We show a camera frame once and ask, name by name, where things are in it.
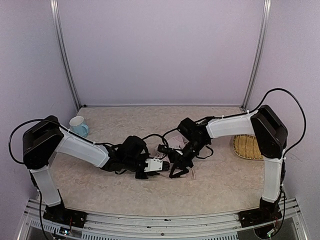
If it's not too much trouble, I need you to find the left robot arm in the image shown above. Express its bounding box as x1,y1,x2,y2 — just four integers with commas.
8,115,166,208

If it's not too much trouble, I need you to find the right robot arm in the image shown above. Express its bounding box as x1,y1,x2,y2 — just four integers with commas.
170,105,288,203

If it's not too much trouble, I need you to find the woven bamboo tray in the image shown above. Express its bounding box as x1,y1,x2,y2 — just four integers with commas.
232,134,264,161

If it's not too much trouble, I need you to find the light blue enamel mug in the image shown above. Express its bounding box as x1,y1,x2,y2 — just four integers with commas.
69,116,89,138

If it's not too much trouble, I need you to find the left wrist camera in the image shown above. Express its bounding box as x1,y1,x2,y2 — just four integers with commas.
144,158,171,173

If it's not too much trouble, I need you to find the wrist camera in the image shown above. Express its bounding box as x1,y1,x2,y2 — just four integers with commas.
157,144,183,156
144,158,171,173

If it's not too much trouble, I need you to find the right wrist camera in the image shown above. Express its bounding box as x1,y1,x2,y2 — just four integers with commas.
157,144,183,156

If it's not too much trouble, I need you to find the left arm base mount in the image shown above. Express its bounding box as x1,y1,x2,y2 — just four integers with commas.
43,204,88,229

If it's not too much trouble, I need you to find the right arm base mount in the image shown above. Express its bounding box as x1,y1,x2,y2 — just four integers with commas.
238,205,283,228

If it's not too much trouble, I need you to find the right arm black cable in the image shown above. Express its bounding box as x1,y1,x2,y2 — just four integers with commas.
257,87,307,156

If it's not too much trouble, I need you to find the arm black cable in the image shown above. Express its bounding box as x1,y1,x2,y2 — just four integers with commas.
257,87,307,156
7,118,61,166

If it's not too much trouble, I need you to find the aluminium front rail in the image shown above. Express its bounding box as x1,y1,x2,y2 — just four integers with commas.
17,197,308,240

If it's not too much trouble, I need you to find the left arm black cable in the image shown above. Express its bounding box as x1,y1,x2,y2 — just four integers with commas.
7,118,61,166

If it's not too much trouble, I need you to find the right aluminium frame post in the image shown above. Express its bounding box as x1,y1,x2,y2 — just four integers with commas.
241,0,272,109

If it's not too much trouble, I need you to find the aluminium frame post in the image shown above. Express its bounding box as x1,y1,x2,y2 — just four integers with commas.
50,0,82,111
241,0,272,109

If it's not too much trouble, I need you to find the left aluminium frame post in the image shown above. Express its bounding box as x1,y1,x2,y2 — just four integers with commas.
50,0,82,111

